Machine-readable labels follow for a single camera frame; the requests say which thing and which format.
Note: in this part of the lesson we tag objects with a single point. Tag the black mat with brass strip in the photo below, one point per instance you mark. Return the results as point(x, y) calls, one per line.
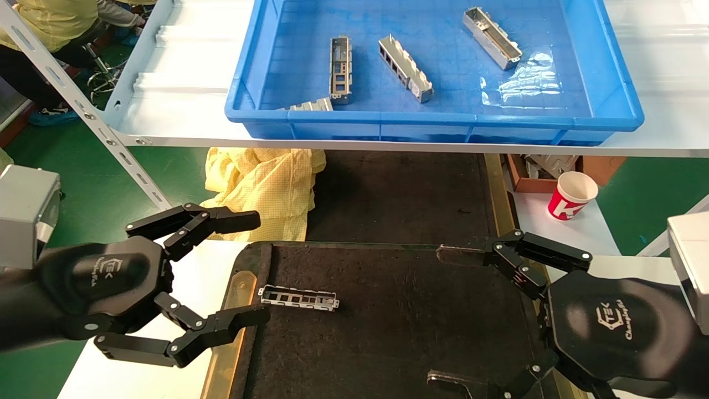
point(399, 199)

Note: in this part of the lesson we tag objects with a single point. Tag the brown cardboard box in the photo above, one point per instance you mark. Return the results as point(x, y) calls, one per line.
point(601, 166)

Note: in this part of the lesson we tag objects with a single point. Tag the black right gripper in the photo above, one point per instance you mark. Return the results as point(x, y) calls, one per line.
point(615, 332)

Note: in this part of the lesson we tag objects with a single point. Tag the red white paper cup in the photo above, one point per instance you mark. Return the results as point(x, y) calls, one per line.
point(570, 199)

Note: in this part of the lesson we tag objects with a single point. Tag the grey metal bracket pile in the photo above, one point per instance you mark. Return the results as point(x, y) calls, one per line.
point(551, 164)

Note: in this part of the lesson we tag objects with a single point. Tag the pale yellow fabric bundle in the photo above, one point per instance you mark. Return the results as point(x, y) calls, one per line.
point(5, 158)

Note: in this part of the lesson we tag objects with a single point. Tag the seated worker yellow smock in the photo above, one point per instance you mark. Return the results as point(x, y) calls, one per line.
point(50, 22)

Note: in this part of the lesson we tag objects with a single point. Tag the blue plastic tray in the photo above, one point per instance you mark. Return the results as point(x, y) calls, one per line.
point(310, 50)

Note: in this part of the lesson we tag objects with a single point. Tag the white shelf board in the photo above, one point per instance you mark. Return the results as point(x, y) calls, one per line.
point(183, 105)

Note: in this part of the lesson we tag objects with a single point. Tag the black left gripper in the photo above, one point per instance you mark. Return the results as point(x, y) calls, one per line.
point(94, 282)

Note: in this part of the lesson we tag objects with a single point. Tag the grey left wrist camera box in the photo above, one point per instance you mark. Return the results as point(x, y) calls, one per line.
point(25, 216)

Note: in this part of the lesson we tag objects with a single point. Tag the chrome stool base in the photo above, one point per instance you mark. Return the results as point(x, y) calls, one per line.
point(99, 64)

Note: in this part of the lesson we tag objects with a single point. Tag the blue shoe cover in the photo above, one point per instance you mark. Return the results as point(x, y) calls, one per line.
point(52, 116)

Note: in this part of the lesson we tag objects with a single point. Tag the black felt container brass edges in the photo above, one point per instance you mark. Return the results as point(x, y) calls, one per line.
point(388, 343)

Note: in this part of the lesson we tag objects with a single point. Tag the clear plastic bag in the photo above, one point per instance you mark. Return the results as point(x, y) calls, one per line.
point(526, 83)

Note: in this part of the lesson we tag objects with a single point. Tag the crumpled yellow garment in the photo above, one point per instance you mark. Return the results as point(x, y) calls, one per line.
point(266, 188)

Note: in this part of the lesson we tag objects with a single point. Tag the silver metal channel part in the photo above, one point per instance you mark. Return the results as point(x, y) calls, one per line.
point(341, 97)
point(313, 105)
point(407, 69)
point(332, 302)
point(490, 40)

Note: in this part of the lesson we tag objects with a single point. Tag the grey slotted shelf post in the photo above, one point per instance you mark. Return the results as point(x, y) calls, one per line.
point(653, 245)
point(88, 113)

